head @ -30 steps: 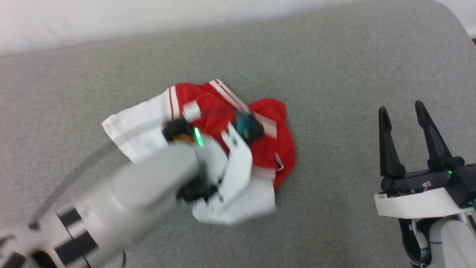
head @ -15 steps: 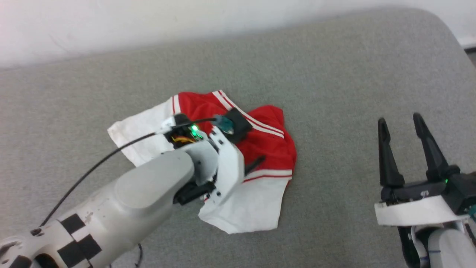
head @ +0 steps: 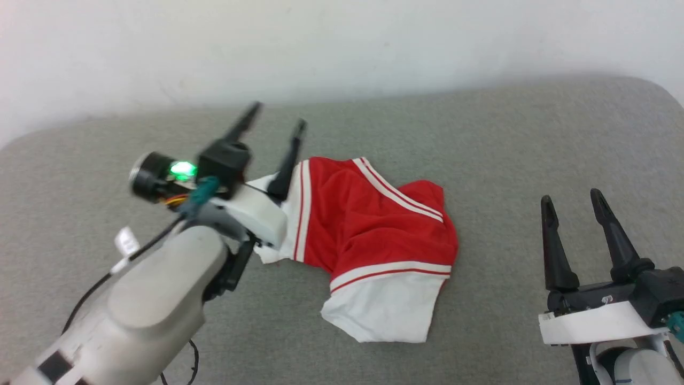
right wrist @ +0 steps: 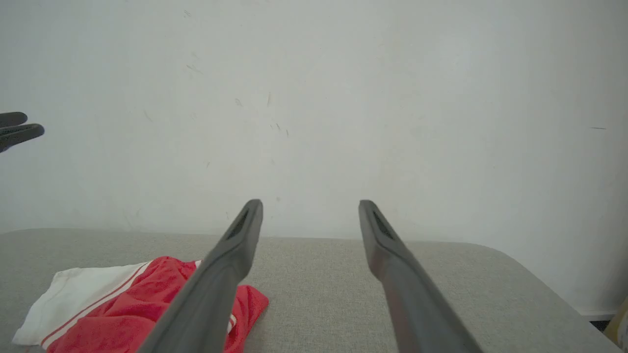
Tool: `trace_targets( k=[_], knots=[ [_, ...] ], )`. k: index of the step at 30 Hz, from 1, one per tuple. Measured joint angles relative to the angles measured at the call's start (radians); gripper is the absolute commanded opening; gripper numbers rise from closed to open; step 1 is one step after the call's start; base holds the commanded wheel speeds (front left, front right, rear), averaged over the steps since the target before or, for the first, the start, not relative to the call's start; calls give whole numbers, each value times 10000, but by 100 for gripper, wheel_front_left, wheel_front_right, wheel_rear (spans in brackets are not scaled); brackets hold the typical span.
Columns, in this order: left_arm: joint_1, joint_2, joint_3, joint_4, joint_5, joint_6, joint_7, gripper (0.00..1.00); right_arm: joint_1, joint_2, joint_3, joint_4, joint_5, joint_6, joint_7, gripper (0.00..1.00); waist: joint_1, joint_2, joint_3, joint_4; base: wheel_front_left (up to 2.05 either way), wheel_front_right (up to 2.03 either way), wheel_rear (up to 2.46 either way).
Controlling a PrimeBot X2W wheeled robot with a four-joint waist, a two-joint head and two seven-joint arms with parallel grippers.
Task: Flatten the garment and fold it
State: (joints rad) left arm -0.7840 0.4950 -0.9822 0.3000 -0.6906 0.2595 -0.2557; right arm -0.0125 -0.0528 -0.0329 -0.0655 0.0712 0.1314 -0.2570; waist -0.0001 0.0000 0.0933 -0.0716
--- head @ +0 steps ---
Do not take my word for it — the teal left cable connector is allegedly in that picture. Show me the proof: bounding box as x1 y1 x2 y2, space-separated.
182 176 221 217

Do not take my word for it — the white paper cable tag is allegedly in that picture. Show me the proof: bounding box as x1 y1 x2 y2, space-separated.
114 227 141 257

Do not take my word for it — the red and white garment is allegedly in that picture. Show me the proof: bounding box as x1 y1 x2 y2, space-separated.
254 156 459 343

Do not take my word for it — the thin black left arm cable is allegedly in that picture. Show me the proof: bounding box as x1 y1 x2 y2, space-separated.
61 214 199 385

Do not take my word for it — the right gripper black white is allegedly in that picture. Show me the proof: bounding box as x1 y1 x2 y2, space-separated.
538 188 684 347

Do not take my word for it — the teal right cable connector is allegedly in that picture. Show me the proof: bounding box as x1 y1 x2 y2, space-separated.
667 312 684 343

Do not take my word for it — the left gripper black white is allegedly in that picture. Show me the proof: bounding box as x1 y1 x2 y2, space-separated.
199 102 308 301

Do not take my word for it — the teal cable connector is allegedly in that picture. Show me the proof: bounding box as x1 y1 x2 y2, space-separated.
182 176 221 217
667 312 684 343

